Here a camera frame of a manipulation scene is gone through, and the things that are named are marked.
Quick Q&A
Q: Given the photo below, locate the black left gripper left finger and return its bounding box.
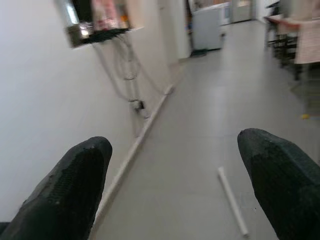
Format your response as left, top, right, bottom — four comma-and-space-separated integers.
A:
0, 136, 113, 240

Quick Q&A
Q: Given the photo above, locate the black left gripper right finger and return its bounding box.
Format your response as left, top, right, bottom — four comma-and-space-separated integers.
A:
236, 127, 320, 240

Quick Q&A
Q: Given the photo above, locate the white plastic table leg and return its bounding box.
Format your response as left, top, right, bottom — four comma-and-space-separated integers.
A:
217, 166, 250, 237

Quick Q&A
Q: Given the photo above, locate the beige towel table cover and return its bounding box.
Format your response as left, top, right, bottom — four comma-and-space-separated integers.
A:
293, 19, 320, 65

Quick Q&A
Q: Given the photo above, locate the white chest freezer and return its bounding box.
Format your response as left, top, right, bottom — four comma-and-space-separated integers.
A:
192, 2, 232, 51

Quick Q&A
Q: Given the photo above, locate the black power adapter with cable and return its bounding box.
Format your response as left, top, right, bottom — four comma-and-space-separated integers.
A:
96, 37, 173, 121

